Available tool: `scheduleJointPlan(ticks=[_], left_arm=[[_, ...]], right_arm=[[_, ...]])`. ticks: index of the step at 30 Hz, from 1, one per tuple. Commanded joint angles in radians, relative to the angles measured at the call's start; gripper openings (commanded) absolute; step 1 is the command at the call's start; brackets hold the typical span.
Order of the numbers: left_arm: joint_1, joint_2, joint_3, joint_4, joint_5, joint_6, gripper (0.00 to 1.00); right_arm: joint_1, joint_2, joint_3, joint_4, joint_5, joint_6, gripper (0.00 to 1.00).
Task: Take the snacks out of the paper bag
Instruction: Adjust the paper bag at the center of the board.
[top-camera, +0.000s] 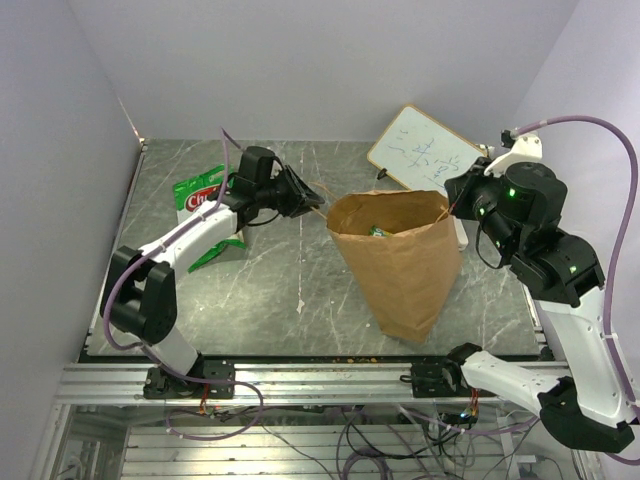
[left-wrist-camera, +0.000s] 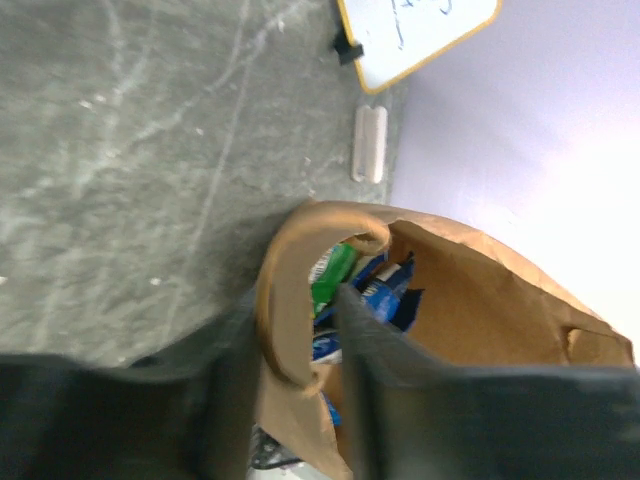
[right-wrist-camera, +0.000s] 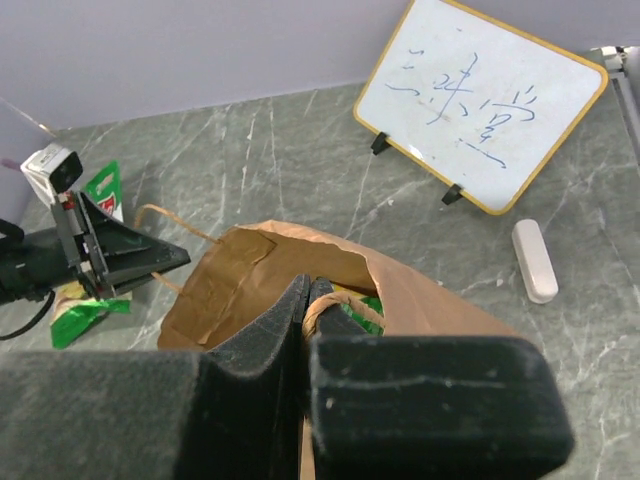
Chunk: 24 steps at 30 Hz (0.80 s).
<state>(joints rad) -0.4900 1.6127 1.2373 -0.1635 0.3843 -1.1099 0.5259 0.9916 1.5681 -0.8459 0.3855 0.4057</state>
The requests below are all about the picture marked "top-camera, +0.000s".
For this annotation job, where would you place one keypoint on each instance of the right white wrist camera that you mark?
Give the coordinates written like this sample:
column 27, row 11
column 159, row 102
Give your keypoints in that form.
column 521, row 147

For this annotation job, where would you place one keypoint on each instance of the green Chuba chips bag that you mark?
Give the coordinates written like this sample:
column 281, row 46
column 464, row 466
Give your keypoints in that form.
column 189, row 194

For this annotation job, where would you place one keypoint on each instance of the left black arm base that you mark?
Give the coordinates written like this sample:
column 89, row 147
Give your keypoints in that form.
column 216, row 380

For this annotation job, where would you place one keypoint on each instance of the small whiteboard wooden frame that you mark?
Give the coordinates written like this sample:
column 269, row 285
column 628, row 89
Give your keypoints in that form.
column 420, row 153

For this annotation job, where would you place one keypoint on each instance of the brown paper bag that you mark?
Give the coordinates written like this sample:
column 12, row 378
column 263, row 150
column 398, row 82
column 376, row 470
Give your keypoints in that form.
column 405, row 278

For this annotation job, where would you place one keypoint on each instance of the white whiteboard eraser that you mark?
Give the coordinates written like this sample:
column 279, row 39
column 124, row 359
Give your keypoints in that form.
column 461, row 235

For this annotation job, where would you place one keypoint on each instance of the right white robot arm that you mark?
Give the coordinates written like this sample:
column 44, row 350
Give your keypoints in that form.
column 585, row 410

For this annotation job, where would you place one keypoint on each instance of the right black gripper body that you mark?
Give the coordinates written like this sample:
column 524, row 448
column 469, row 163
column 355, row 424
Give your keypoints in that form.
column 478, row 200

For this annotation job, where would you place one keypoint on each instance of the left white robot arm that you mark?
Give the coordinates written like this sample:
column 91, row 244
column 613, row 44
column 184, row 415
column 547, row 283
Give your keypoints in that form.
column 139, row 301

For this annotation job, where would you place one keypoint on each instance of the aluminium frame rail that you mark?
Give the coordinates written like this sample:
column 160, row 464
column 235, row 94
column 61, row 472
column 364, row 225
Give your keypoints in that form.
column 280, row 384

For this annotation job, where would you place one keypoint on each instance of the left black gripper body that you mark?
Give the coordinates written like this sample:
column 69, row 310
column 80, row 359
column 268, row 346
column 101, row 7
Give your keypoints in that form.
column 272, row 195

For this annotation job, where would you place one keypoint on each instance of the colourful snack packets in bag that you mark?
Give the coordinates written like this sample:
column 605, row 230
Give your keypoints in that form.
column 379, row 232

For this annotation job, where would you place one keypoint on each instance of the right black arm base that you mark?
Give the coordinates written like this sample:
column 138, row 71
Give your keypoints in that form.
column 441, row 378

